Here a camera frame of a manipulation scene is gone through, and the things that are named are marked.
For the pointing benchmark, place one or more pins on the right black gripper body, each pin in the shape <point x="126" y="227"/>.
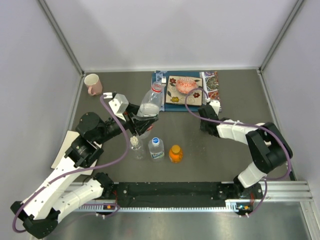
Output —
<point x="203" y="125"/>

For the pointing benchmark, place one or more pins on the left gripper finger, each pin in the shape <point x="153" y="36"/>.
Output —
<point x="132" y="109"/>
<point x="143" y="125"/>

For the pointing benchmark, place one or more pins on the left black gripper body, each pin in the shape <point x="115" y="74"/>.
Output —
<point x="127" y="124"/>

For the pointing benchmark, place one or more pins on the red label water bottle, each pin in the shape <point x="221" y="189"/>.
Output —
<point x="151" y="105"/>

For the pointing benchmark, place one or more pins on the orange juice bottle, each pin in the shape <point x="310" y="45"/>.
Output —
<point x="175" y="154"/>

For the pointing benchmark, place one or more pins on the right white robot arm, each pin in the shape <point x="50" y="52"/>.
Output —
<point x="267" y="146"/>

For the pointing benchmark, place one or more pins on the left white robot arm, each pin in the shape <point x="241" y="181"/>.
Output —
<point x="43" y="210"/>

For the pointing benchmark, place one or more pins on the blue cap water bottle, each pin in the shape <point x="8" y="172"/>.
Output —
<point x="156" y="149"/>

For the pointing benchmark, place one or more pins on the clear empty glass bottle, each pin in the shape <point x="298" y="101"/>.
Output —
<point x="137" y="147"/>

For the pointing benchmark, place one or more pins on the red patterned bowl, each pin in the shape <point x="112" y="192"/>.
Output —
<point x="185" y="84"/>

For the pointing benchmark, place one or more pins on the square floral plate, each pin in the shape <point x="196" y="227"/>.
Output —
<point x="174" y="97"/>

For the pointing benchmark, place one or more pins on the pink mug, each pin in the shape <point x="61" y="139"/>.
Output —
<point x="93" y="84"/>

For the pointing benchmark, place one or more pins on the blue patterned placemat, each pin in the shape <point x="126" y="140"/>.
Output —
<point x="157" y="75"/>

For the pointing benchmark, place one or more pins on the silver fork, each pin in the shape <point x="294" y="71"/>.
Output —
<point x="163" y="80"/>

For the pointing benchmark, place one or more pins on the white notebook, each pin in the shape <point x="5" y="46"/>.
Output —
<point x="60" y="155"/>

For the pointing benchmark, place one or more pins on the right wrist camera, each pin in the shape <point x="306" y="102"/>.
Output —
<point x="215" y="104"/>

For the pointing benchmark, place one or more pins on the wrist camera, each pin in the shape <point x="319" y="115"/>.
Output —
<point x="215" y="104"/>
<point x="118" y="103"/>

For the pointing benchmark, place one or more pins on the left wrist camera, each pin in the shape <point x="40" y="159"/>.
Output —
<point x="118" y="103"/>

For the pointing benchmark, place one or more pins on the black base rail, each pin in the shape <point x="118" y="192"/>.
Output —
<point x="173" y="194"/>

